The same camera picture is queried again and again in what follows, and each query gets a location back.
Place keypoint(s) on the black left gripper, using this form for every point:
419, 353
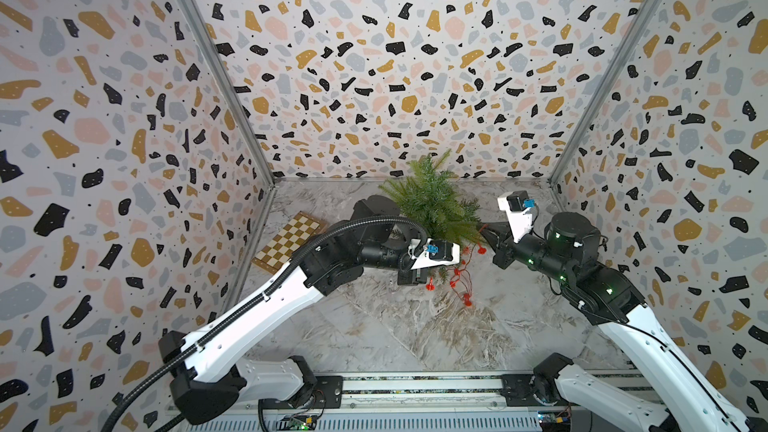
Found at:
414, 278

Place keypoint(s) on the checkered wooden board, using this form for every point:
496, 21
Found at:
277, 252

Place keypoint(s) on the metal corner post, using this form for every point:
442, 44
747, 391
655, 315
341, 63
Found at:
209, 52
620, 60

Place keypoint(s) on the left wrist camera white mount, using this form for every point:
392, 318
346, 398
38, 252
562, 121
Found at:
435, 253

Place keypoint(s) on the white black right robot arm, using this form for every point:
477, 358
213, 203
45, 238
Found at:
568, 254

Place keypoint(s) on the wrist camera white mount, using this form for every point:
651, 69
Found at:
435, 253
520, 212

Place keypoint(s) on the small green christmas tree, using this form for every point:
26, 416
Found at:
429, 196

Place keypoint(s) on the metal corner post left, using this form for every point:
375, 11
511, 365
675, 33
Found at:
209, 52

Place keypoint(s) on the metal corner post right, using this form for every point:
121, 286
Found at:
620, 60

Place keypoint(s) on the metal base rail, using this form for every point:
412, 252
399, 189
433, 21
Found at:
450, 401

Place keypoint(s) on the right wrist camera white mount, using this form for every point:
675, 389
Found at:
520, 212

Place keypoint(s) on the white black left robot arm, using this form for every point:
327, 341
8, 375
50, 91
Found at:
210, 369

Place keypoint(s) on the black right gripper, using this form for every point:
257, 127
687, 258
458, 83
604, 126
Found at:
501, 240

